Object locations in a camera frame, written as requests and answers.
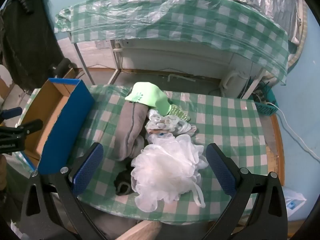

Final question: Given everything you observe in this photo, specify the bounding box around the white sock with blue print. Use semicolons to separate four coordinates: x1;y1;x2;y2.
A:
145;110;198;139

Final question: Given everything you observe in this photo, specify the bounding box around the blue cardboard box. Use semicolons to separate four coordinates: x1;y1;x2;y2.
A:
21;78;95;176

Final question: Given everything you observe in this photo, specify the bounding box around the grey towel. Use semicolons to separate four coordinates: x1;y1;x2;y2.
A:
114;102;151;162

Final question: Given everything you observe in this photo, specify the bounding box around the green checked tablecloth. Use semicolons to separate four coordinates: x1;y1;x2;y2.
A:
15;83;270;225

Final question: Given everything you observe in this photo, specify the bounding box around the white plastic bag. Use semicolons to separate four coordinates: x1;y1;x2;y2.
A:
282;187;307;222

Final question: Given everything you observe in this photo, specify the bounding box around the light wooden board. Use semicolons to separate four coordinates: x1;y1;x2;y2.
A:
110;219;163;240

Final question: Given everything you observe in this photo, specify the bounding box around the brown cardboard piece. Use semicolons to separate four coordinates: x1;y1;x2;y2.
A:
61;67;78;81

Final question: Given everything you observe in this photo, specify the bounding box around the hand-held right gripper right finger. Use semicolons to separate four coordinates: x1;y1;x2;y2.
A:
205;143;288;240

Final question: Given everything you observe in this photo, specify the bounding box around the dark hanging garment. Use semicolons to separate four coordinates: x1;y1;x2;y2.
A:
0;0;63;92

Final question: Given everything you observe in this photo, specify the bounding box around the white power socket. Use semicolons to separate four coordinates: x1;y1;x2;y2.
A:
96;39;125;53

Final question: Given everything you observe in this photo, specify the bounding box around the teal plastic basket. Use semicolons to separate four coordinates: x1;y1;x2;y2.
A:
252;84;279;117

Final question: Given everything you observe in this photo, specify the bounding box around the metal table leg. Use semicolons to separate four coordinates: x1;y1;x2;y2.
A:
74;42;96;85
240;69;266;99

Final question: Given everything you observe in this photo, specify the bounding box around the white power cable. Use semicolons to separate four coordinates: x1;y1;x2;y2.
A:
264;101;320;161

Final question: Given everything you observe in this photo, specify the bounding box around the dark grey sock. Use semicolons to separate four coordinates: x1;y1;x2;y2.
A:
114;158;141;196

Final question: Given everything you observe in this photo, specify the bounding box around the green checked plastic table cover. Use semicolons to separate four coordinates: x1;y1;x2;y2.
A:
54;0;291;87

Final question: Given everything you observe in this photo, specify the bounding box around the white plastic jug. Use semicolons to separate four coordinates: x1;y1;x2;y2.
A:
220;70;251;97

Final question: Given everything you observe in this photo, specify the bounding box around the black cylinder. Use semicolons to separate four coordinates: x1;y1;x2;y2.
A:
53;58;75;77

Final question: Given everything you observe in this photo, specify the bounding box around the silver foil cover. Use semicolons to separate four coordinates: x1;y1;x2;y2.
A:
160;0;305;46

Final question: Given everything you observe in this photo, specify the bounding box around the light green sock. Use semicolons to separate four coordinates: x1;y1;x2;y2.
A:
125;82;173;117

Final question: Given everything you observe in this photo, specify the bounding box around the white mesh bath pouf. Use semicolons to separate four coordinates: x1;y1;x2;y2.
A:
130;133;209;212

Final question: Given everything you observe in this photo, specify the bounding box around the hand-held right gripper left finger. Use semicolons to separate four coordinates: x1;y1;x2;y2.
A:
20;142;118;240

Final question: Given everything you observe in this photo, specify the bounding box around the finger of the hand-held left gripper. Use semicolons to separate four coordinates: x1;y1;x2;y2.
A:
0;119;43;155
0;107;23;120

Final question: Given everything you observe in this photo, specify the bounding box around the green glitter scouring pad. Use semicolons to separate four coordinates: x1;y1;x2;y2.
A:
166;104;191;121

